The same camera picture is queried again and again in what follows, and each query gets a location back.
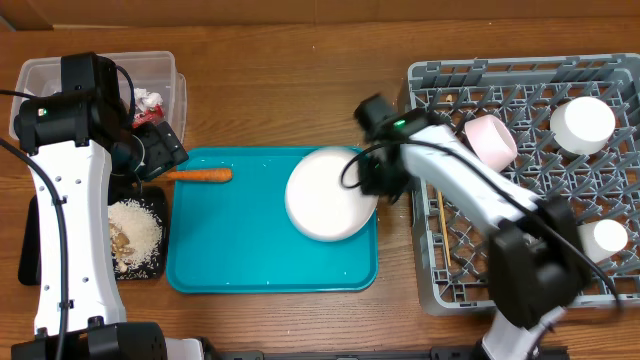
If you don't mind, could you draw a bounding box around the orange carrot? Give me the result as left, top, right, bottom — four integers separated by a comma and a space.
167, 168, 233, 183

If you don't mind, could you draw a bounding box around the black plastic tray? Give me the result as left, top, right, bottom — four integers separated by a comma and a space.
18, 187, 169, 286

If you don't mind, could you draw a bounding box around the peanut shells and rice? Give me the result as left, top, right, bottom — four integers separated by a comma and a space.
108, 199, 164, 280

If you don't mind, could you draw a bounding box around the clear plastic bin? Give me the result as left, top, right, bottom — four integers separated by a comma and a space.
15, 51, 188, 142

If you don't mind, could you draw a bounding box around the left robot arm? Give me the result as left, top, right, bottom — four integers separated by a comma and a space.
11, 52, 216, 359

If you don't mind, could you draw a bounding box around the white plate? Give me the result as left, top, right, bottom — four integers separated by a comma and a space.
285, 147, 378, 242

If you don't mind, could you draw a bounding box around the red snack wrapper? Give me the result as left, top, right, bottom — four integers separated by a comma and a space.
133, 105, 165, 128

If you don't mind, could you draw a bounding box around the small white cup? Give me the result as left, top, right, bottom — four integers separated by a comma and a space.
578, 219, 628, 263

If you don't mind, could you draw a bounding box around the wooden chopstick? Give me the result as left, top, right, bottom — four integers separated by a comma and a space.
436, 190, 451, 268

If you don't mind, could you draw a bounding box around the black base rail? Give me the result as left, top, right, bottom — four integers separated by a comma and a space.
209, 345, 571, 360

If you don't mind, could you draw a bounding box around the grey dishwasher rack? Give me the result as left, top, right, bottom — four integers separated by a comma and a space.
397, 53, 640, 317

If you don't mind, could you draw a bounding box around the teal serving tray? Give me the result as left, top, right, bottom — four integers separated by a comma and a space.
166, 147, 378, 294

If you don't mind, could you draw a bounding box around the white tissue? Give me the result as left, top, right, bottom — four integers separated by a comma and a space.
134, 88, 163, 112

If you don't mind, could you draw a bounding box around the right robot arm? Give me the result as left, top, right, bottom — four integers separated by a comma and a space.
354, 95, 594, 359

